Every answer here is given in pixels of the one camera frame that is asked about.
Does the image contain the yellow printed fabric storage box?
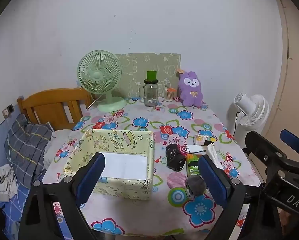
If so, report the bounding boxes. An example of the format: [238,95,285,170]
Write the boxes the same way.
[63,129,155,200]

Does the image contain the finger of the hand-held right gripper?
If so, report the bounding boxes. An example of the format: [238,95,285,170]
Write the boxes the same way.
[244,131,289,179]
[280,129,299,155]

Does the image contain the floral tablecloth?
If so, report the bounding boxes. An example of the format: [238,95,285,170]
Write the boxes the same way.
[42,96,262,237]

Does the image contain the blue checked bed sheet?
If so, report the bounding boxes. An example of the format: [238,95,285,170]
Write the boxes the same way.
[0,125,72,240]

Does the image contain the white paper slip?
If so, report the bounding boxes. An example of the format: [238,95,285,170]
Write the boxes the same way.
[186,145,207,154]

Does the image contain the wall power socket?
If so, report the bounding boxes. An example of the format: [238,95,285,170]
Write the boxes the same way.
[2,104,14,119]

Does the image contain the white standing fan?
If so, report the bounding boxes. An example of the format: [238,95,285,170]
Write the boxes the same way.
[227,92,270,140]

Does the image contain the wooden bed headboard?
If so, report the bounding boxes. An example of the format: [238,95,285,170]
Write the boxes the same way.
[17,88,95,131]

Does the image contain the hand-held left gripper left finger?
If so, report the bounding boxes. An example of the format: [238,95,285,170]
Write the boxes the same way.
[19,152,106,240]

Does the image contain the grey fuzzy plush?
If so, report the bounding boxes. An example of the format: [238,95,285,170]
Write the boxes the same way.
[185,176,207,197]

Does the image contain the beige door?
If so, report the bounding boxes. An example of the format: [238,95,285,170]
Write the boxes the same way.
[262,0,299,143]

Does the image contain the black fan power cable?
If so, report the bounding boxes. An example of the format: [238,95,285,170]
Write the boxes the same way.
[232,110,240,136]

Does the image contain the cotton swab box orange lid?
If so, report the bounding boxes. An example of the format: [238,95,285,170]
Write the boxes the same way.
[164,86,176,102]

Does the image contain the glass jar with black lid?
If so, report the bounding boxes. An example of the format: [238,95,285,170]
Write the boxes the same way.
[139,79,163,107]

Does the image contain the purple plush bunny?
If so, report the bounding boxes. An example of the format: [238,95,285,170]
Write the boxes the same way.
[177,70,204,107]

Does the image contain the crumpled white cloth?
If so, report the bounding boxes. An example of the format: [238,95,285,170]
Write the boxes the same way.
[0,164,18,202]

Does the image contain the green tissue pack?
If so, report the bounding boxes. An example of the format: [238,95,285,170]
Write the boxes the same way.
[186,154,202,178]

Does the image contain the green desk fan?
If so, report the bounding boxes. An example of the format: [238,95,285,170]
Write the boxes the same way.
[77,50,127,112]

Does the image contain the black cloth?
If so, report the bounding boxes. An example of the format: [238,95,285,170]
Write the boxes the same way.
[166,144,187,172]

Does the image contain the white tissue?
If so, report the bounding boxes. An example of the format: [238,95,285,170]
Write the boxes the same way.
[206,144,219,168]

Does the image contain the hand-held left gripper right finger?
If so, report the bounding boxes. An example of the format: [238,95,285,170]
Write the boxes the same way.
[197,155,247,240]

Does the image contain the yellow printed tissue packet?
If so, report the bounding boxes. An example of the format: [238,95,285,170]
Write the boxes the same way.
[194,134,218,145]

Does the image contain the green patterned cardboard board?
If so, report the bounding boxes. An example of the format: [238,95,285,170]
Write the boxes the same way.
[114,52,182,99]

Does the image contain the white quilt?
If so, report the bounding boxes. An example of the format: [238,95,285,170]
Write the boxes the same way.
[43,129,78,170]

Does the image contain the blue plaid pillow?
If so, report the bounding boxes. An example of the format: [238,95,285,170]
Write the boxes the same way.
[4,114,53,188]

